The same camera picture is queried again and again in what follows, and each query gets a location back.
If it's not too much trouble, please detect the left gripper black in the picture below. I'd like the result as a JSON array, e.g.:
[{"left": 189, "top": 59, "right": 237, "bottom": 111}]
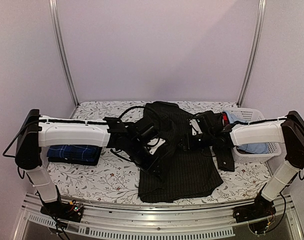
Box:
[{"left": 125, "top": 138, "right": 163, "bottom": 176}]

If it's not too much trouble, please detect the black pinstriped long sleeve shirt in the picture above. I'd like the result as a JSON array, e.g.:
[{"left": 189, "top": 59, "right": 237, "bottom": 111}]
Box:
[{"left": 138, "top": 101, "right": 235, "bottom": 204}]

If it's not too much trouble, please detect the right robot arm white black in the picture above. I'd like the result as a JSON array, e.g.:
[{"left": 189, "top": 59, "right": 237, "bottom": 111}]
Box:
[{"left": 188, "top": 110, "right": 304, "bottom": 218}]

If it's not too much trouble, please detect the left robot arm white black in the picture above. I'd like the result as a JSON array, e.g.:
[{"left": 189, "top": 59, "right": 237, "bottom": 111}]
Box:
[{"left": 2, "top": 109, "right": 167, "bottom": 217}]

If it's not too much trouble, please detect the red black garment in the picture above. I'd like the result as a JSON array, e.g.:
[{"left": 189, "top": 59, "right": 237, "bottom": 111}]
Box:
[{"left": 222, "top": 112, "right": 230, "bottom": 126}]

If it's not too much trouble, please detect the floral patterned tablecloth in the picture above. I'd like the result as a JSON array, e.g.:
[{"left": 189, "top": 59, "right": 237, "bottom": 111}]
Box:
[{"left": 47, "top": 101, "right": 271, "bottom": 206}]

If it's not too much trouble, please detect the folded blue plaid shirt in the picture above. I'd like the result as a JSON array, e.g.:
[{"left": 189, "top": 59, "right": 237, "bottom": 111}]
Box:
[{"left": 47, "top": 145, "right": 101, "bottom": 160}]

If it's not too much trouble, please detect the white plastic laundry basket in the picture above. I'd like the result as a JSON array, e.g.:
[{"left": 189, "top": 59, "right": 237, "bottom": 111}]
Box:
[{"left": 223, "top": 107, "right": 282, "bottom": 163}]

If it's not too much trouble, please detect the light blue shirt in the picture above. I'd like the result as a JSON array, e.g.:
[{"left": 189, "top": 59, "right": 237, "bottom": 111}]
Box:
[{"left": 226, "top": 111, "right": 269, "bottom": 154}]

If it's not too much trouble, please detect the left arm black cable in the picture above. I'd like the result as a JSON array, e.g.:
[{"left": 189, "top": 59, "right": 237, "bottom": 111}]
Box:
[{"left": 116, "top": 106, "right": 162, "bottom": 146}]

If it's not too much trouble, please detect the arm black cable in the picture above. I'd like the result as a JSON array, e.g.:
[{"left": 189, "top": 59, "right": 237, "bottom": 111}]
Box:
[
  {"left": 116, "top": 106, "right": 162, "bottom": 146},
  {"left": 224, "top": 117, "right": 290, "bottom": 128}
]

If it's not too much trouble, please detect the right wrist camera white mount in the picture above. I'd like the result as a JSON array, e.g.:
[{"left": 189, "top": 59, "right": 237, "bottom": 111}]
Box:
[{"left": 189, "top": 119, "right": 203, "bottom": 136}]

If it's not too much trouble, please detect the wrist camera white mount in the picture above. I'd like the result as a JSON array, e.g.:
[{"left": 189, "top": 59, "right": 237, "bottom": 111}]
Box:
[
  {"left": 147, "top": 138, "right": 166, "bottom": 155},
  {"left": 189, "top": 119, "right": 203, "bottom": 136}
]

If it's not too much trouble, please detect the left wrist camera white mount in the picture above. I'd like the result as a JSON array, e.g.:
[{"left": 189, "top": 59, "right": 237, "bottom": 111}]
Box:
[{"left": 147, "top": 138, "right": 166, "bottom": 155}]

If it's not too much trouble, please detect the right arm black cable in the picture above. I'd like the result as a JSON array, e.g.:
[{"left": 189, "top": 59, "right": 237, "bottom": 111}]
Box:
[{"left": 224, "top": 117, "right": 290, "bottom": 128}]

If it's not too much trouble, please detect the aluminium front rail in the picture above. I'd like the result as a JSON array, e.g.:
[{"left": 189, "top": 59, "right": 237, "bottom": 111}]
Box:
[{"left": 13, "top": 194, "right": 304, "bottom": 240}]

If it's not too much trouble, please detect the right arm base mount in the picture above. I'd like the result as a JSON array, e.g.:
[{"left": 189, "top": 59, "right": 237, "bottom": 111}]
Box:
[{"left": 233, "top": 192, "right": 276, "bottom": 223}]

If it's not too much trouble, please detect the right aluminium frame post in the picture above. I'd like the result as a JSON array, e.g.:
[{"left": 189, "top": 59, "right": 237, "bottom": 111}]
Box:
[{"left": 237, "top": 0, "right": 267, "bottom": 107}]

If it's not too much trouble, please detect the aluminium frame post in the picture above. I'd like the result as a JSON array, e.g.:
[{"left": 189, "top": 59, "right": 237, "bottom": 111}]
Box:
[
  {"left": 237, "top": 0, "right": 267, "bottom": 107},
  {"left": 48, "top": 0, "right": 79, "bottom": 107}
]

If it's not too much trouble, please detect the left aluminium frame post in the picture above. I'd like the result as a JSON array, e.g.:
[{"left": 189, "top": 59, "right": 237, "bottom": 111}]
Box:
[{"left": 48, "top": 0, "right": 79, "bottom": 107}]

